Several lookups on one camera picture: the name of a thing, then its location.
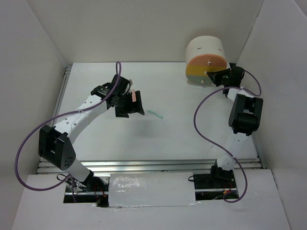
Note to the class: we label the teal plastic spatula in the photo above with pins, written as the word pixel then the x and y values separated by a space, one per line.
pixel 156 114

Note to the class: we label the pink makeup palette card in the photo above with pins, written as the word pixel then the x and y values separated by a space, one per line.
pixel 133 96

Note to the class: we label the cream round drawer organizer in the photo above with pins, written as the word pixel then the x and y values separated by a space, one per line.
pixel 204 45

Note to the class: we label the orange drawer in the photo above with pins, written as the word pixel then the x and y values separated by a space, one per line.
pixel 208 60

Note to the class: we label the white foil covered panel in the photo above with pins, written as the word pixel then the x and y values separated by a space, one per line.
pixel 162 189

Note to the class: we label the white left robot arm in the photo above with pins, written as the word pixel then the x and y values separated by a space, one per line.
pixel 56 142

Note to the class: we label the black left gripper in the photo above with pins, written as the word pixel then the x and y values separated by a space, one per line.
pixel 133 106

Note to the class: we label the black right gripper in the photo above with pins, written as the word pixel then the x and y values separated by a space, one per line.
pixel 215 75

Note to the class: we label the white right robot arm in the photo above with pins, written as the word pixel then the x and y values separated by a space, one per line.
pixel 244 119

